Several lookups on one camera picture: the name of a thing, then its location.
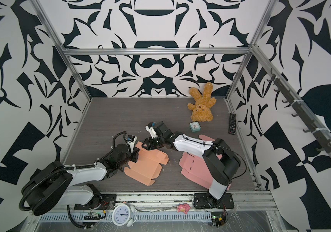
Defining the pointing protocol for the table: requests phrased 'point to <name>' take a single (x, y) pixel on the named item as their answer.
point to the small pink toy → (184, 207)
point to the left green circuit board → (92, 216)
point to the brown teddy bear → (201, 110)
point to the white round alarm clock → (124, 214)
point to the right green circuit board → (218, 220)
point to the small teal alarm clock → (195, 126)
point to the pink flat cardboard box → (195, 168)
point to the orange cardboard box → (148, 166)
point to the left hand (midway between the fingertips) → (139, 145)
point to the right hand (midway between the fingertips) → (144, 145)
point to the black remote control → (232, 124)
